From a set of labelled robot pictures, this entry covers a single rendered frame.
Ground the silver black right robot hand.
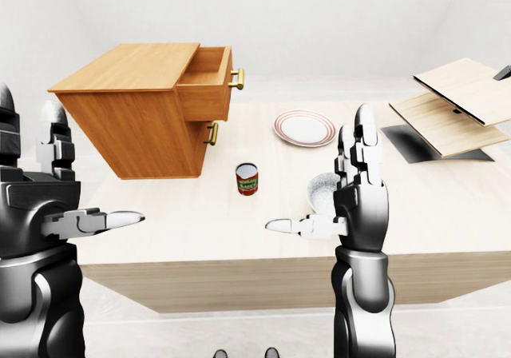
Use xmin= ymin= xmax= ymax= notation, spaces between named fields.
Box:
xmin=265 ymin=103 xmax=390 ymax=254

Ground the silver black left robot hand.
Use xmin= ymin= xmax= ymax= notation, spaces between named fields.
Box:
xmin=0 ymin=82 xmax=146 ymax=260

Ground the wooden cabinet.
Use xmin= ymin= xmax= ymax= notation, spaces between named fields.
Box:
xmin=47 ymin=42 xmax=212 ymax=181

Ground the closed wooden drawer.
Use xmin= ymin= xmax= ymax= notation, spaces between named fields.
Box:
xmin=185 ymin=118 xmax=213 ymax=177

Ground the open wooden drawer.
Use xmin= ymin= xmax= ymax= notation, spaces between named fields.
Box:
xmin=174 ymin=46 xmax=234 ymax=122

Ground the patterned white bowl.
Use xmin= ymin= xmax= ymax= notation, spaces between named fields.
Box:
xmin=306 ymin=173 xmax=341 ymax=216

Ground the white plate with red rings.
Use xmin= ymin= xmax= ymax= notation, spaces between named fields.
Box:
xmin=273 ymin=109 xmax=338 ymax=148

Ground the red and green tin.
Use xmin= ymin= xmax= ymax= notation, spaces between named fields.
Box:
xmin=235 ymin=163 xmax=259 ymax=196

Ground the pale wooden board with stand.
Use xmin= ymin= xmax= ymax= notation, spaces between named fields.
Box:
xmin=380 ymin=57 xmax=511 ymax=165

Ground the brass handle of closed drawer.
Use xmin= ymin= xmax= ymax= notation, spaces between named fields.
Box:
xmin=203 ymin=121 xmax=220 ymax=146

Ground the brass handle of open drawer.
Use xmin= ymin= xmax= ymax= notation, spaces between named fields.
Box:
xmin=228 ymin=68 xmax=246 ymax=91

